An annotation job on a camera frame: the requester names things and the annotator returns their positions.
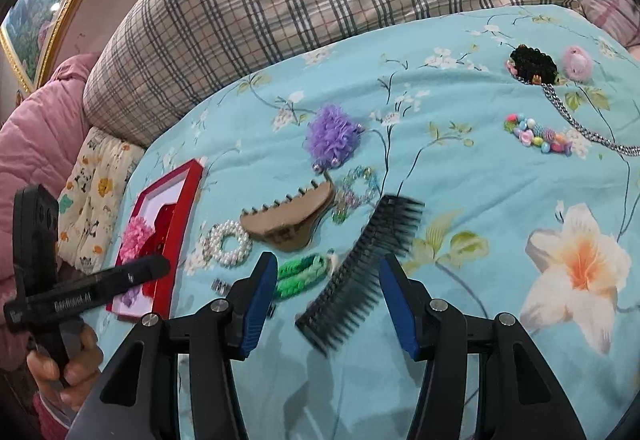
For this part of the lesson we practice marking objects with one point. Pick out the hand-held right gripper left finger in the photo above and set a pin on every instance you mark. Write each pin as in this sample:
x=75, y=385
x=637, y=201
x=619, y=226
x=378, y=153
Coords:
x=260, y=300

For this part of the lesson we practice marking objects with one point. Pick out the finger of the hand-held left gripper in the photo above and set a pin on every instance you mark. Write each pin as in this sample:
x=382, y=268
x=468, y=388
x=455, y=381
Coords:
x=140, y=270

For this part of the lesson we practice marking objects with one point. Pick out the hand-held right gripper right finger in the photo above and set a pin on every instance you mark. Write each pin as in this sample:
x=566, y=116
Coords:
x=400, y=305

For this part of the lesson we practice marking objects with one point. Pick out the pink flower scrunchie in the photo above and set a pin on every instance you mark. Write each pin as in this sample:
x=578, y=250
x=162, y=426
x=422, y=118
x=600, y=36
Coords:
x=136, y=240

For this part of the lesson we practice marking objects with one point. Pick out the black comb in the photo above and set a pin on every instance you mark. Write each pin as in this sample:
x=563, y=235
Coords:
x=360, y=270

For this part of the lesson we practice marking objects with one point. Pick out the white pearl scrunchie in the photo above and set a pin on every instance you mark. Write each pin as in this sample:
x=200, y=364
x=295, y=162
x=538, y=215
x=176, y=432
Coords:
x=220, y=252

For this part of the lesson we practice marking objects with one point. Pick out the red cardboard box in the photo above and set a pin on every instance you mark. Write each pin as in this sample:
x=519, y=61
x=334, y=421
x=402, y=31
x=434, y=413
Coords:
x=177, y=200

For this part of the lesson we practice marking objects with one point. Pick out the beige hair claw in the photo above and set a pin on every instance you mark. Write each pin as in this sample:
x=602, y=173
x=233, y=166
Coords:
x=290, y=225

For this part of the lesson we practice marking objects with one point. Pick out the purple flower hair clip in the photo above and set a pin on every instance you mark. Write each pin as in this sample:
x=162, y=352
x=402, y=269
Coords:
x=332, y=134

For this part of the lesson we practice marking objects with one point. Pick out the person's left forearm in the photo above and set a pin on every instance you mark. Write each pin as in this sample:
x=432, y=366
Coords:
x=52, y=415

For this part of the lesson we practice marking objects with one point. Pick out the person's left hand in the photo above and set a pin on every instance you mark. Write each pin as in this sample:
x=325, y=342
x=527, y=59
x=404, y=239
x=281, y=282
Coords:
x=75, y=365

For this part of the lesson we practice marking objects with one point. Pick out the purple pompom scrunchie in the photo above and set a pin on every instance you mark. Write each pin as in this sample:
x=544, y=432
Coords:
x=128, y=299

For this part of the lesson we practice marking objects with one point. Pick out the red bow hair clip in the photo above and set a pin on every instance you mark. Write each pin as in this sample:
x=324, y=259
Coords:
x=165, y=225

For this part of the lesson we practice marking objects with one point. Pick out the animal print cushion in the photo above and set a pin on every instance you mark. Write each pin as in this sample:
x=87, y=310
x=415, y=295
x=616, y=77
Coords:
x=95, y=200

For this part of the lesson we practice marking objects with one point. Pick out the pink quilt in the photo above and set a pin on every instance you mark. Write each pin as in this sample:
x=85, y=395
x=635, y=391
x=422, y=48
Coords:
x=40, y=134

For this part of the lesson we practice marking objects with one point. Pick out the teal floral blanket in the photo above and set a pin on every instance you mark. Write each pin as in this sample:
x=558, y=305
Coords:
x=475, y=230

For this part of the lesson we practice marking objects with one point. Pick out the gold framed picture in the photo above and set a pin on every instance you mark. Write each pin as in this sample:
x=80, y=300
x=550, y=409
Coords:
x=45, y=19

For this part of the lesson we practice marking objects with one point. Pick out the plaid pillow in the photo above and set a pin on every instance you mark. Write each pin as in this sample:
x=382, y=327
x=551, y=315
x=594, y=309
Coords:
x=300, y=9

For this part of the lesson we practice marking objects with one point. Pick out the pink pompom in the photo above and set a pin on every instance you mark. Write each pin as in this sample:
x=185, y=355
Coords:
x=577, y=62

